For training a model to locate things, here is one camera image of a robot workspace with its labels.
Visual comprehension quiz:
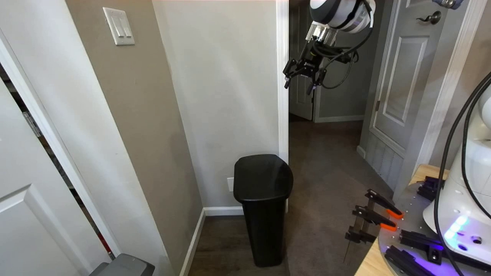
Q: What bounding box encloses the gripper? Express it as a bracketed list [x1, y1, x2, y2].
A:
[283, 41, 333, 96]

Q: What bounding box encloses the black bin lid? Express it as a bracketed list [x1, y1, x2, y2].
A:
[233, 154, 294, 203]

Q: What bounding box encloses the black bin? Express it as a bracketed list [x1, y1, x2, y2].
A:
[233, 154, 294, 268]

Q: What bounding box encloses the white panel door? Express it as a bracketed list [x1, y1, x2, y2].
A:
[0, 76, 112, 276]

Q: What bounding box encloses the grey hallway door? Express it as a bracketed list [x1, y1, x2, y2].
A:
[288, 0, 320, 121]

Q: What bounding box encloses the grey panel door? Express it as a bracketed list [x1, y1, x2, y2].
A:
[359, 0, 477, 192]

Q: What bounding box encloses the white light switch plate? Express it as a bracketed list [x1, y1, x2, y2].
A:
[102, 7, 135, 46]

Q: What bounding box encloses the dark lever door handle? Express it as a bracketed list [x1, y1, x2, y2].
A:
[416, 11, 442, 25]

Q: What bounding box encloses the black clamp with orange trigger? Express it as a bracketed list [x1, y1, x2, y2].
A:
[343, 205, 398, 265]
[364, 188, 405, 230]

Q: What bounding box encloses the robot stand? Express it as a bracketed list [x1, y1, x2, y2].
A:
[354, 164, 491, 276]

